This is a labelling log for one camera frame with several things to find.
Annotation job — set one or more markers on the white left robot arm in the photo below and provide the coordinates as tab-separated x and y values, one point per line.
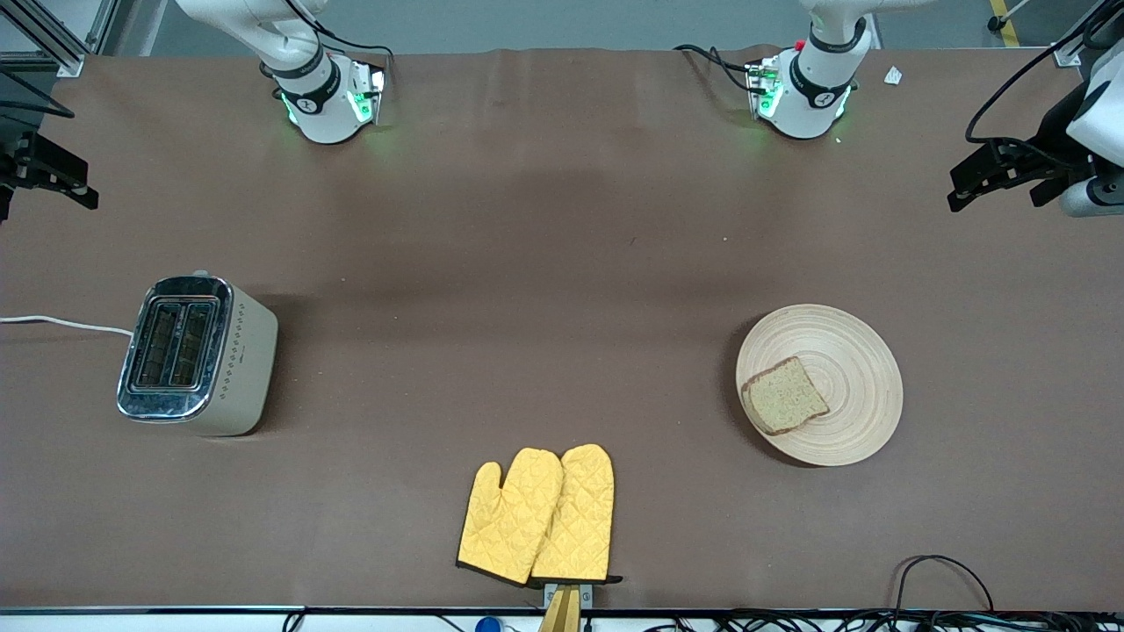
817	96

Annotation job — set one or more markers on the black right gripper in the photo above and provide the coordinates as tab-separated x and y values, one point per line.
19	163

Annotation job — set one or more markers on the aluminium frame profile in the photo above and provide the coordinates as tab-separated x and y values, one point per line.
1067	54
70	63

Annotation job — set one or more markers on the yellow wooden stand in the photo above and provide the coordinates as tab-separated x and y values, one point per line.
560	614

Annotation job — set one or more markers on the beige chrome two-slot toaster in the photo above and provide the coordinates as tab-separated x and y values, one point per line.
237	369

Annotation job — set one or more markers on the yellow quilted oven mitt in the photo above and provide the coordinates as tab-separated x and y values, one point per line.
509	518
584	518

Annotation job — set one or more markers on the brown table cover cloth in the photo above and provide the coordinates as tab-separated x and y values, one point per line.
562	219

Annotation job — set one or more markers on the small white paper scrap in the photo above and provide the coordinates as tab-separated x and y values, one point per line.
893	75

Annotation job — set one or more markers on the round wooden plate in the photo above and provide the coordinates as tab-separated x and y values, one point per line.
852	377

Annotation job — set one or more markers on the grey metal bracket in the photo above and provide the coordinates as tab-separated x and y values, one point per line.
585	595

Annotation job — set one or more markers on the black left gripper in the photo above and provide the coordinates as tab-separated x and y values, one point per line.
1050	133

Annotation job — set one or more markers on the brown bread slice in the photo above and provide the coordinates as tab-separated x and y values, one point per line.
786	397

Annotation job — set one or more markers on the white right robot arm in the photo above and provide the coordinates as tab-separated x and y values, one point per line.
320	105

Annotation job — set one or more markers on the small blue round object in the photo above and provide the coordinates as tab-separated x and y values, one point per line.
487	625

